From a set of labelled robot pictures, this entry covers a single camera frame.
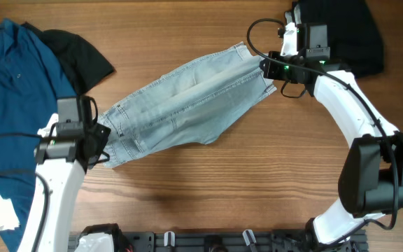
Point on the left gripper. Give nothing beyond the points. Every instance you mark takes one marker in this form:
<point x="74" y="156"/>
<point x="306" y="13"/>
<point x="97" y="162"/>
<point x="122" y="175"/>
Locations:
<point x="104" y="132"/>

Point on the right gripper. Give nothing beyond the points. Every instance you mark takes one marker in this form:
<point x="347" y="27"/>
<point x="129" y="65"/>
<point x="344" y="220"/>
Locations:
<point x="273" y="61"/>

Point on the light blue denim shorts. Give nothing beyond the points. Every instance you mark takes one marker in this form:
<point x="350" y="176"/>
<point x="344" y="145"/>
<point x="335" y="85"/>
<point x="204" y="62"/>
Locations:
<point x="194" y="103"/>

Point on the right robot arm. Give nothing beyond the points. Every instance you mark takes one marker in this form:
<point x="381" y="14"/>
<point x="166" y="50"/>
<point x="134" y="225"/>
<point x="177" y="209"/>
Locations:
<point x="370" y="185"/>

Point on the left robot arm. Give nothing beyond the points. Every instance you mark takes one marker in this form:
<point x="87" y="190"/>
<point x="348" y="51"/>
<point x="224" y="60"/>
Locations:
<point x="71" y="144"/>

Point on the folded black clothes pile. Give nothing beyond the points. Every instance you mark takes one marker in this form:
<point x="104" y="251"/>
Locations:
<point x="352" y="32"/>

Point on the black garment under shirt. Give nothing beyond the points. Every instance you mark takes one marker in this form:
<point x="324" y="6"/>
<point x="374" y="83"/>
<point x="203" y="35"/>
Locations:
<point x="84" y="66"/>

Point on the dark blue polo shirt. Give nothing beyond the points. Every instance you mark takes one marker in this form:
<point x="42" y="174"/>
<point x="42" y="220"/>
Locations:
<point x="31" y="81"/>

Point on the left white rail clip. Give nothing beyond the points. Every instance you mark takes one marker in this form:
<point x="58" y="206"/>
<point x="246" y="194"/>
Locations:
<point x="169" y="239"/>

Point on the white rail clip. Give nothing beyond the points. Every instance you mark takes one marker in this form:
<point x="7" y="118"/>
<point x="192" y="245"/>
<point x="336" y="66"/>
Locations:
<point x="250" y="240"/>
<point x="169" y="239"/>

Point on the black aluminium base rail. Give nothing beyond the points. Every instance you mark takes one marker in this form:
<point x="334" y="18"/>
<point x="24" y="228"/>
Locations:
<point x="275" y="241"/>

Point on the right white rail clip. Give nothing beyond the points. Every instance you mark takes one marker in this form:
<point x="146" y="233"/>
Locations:
<point x="250" y="240"/>

